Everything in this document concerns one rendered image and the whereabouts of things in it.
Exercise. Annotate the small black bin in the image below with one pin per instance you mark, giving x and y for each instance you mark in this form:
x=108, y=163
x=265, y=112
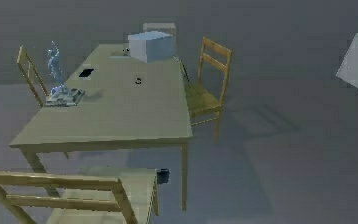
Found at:
x=163, y=176

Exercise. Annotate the grey patterned book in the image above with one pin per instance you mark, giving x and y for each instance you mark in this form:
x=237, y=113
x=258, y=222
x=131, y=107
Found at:
x=65, y=97

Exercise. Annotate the blue glass statue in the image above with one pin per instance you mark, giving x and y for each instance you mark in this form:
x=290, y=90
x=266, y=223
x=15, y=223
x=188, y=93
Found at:
x=55, y=68

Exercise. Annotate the pale blue box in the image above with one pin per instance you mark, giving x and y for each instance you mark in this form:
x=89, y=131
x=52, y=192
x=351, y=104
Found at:
x=150, y=46

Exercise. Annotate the black flat phone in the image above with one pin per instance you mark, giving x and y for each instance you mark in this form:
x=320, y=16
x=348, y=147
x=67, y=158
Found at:
x=86, y=73

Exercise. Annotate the thin dark pen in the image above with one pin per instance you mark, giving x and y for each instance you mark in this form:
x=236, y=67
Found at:
x=184, y=68

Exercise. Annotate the pale wooden table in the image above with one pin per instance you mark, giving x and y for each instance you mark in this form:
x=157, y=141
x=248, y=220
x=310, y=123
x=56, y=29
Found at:
x=120, y=110

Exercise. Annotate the small black round object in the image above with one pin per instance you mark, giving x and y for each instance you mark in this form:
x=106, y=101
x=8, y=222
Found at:
x=138, y=81

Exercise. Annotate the brown wooden chair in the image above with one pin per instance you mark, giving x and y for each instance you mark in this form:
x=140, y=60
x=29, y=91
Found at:
x=28, y=71
x=205, y=96
x=87, y=196
x=158, y=26

